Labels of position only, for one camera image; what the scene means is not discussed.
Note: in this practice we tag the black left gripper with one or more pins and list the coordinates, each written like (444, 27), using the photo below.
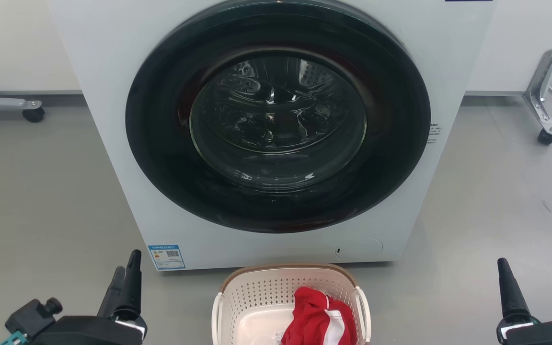
(84, 333)

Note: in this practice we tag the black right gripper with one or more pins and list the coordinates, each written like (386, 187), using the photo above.
(544, 334)

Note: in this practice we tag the cream perforated plastic laundry basket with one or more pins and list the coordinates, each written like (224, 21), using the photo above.
(257, 297)

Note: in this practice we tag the blue energy label sticker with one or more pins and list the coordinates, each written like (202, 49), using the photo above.
(166, 257)

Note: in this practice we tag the white front-load washing machine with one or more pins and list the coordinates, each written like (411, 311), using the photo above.
(113, 143)

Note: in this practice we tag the round black washing machine door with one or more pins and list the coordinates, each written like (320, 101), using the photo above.
(161, 143)

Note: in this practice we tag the black caster wheel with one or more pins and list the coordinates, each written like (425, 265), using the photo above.
(546, 137)
(33, 115)

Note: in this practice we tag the red and white garment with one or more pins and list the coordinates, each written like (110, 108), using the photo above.
(312, 321)

